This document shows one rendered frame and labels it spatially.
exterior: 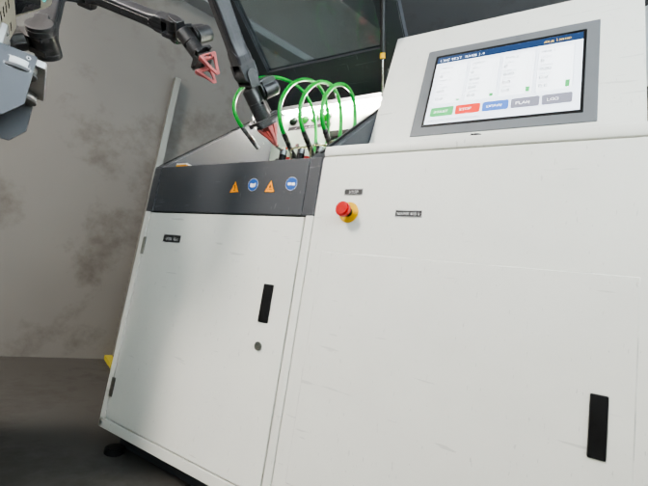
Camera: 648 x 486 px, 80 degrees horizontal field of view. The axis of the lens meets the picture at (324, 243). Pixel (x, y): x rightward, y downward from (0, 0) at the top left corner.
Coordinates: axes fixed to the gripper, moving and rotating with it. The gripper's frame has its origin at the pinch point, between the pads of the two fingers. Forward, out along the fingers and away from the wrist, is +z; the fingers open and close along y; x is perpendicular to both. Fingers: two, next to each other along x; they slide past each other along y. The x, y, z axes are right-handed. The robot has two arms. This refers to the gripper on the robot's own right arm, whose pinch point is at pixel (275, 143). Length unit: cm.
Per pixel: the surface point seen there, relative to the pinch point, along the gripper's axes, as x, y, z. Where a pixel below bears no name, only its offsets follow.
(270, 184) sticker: -23.8, -27.0, 5.1
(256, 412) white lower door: -32, -68, 48
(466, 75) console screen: -58, 32, 2
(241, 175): -12.4, -26.7, 0.8
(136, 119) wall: 160, 30, -33
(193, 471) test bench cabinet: -16, -85, 59
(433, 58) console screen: -46, 39, -5
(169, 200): 17.3, -37.8, 0.9
